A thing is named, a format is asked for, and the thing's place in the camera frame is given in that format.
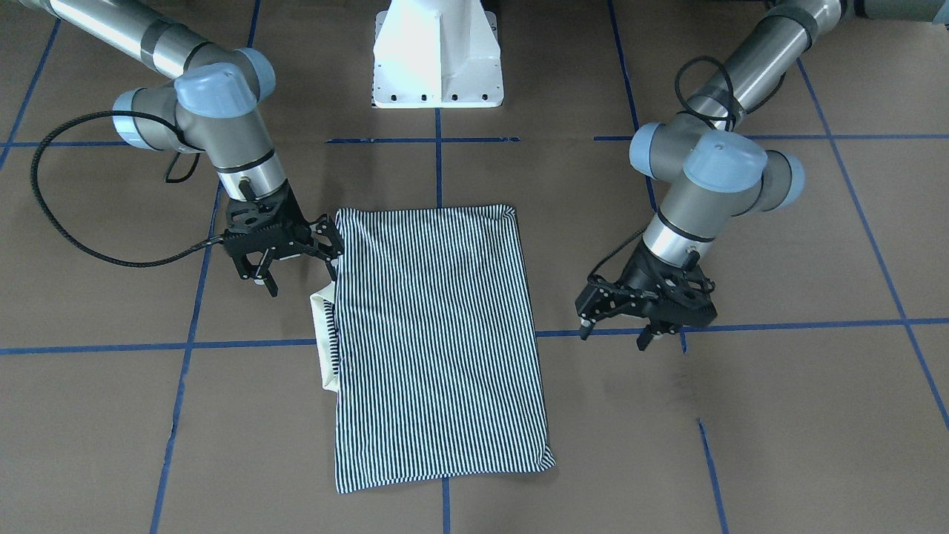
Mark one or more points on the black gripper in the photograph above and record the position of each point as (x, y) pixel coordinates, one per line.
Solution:
(636, 275)
(324, 243)

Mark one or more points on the navy white striped polo shirt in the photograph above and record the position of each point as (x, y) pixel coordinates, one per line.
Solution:
(427, 338)

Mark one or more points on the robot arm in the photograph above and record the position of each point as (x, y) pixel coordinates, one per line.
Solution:
(209, 106)
(713, 172)

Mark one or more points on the brown paper table cover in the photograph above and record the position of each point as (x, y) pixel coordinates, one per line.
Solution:
(186, 400)

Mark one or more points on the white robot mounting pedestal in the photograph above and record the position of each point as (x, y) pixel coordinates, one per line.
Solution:
(437, 54)

